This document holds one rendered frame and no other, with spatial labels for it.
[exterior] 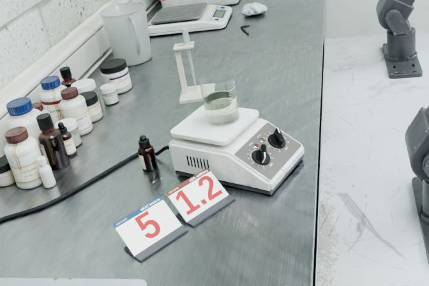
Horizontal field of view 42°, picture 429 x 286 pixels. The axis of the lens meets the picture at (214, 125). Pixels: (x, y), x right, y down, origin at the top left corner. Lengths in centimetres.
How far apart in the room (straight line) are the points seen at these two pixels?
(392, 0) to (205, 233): 69
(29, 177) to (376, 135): 64
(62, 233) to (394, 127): 62
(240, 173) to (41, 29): 76
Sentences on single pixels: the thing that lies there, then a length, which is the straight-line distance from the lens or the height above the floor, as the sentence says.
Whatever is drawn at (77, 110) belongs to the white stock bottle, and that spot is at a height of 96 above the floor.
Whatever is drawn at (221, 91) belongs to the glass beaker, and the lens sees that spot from 93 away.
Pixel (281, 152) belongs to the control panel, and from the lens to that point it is 96.
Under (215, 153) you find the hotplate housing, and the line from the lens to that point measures 93.
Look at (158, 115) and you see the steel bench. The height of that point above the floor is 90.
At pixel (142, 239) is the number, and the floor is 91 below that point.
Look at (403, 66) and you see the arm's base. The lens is 133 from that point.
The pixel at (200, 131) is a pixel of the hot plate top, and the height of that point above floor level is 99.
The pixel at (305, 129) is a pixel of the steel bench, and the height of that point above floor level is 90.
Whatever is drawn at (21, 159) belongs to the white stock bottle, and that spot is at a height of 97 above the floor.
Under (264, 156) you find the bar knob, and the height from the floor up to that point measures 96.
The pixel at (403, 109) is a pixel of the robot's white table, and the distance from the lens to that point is 116.
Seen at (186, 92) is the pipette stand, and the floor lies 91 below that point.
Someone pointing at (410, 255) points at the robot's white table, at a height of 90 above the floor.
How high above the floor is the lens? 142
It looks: 27 degrees down
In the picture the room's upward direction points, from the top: 10 degrees counter-clockwise
